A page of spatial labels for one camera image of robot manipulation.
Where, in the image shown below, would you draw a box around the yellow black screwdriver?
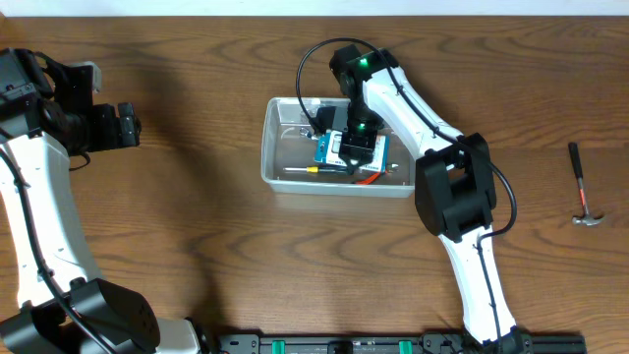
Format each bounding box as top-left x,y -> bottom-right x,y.
283,165 -> 347,174

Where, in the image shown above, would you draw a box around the silver ring wrench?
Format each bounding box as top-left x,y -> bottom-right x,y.
299,127 -> 319,142

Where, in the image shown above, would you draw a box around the red black handled pliers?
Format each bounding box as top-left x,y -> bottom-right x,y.
356,163 -> 399,185

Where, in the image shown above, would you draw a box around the white teal screwdriver set box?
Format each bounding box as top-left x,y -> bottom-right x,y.
314,131 -> 389,172

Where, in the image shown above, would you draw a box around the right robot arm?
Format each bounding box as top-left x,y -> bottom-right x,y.
306,37 -> 533,353

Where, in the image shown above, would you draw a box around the black handled claw hammer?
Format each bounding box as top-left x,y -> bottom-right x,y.
568,142 -> 604,226

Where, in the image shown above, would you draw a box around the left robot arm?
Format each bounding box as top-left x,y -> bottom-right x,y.
1,48 -> 215,353

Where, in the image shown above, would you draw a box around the clear plastic container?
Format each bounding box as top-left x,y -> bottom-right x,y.
261,97 -> 415,198

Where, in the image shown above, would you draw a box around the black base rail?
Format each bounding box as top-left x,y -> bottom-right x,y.
216,331 -> 588,354

